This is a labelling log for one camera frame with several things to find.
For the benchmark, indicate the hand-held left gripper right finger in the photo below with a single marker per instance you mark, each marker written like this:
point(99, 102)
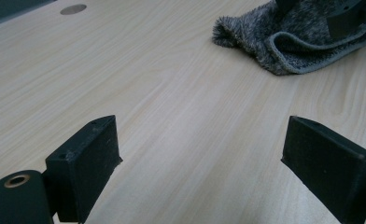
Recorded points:
point(330, 168)

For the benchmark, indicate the grey fluffy cloth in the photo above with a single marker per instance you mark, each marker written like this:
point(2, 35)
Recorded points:
point(265, 40)

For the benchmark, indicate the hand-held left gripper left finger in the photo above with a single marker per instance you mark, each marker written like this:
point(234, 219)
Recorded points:
point(84, 168)

